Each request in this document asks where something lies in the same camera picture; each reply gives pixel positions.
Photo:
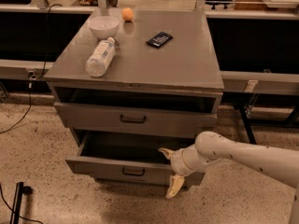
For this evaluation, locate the grey drawer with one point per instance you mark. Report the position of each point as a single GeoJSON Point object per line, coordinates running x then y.
{"type": "Point", "coordinates": [125, 157]}
{"type": "Point", "coordinates": [117, 119]}

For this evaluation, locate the grey metal drawer cabinet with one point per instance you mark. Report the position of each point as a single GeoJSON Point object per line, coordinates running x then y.
{"type": "Point", "coordinates": [182, 75]}

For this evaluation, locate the grey top drawer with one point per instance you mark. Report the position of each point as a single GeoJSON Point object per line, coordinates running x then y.
{"type": "Point", "coordinates": [117, 119]}

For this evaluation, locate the clear plastic water bottle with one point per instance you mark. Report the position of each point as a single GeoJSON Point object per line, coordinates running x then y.
{"type": "Point", "coordinates": [99, 61]}

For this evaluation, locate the orange fruit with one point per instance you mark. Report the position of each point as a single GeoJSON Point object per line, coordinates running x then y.
{"type": "Point", "coordinates": [127, 14]}

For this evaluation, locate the grey counter rail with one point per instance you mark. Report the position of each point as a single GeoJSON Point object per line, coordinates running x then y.
{"type": "Point", "coordinates": [262, 83]}
{"type": "Point", "coordinates": [23, 70]}

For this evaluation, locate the grey counter rail right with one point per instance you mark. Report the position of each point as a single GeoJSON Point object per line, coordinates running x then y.
{"type": "Point", "coordinates": [262, 83]}

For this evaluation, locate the grey counter rail left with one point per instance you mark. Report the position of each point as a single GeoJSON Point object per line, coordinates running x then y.
{"type": "Point", "coordinates": [23, 70]}

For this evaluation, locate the white bowl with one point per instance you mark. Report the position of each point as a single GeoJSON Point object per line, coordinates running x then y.
{"type": "Point", "coordinates": [104, 27]}

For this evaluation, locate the black table leg right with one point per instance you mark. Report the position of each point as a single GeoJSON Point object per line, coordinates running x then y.
{"type": "Point", "coordinates": [246, 123]}

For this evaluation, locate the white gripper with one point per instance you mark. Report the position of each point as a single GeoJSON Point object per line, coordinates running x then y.
{"type": "Point", "coordinates": [177, 162]}

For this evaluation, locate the black stand bottom left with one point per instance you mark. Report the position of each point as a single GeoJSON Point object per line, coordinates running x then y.
{"type": "Point", "coordinates": [15, 208]}

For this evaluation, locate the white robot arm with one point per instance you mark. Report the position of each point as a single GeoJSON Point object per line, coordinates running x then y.
{"type": "Point", "coordinates": [209, 147]}

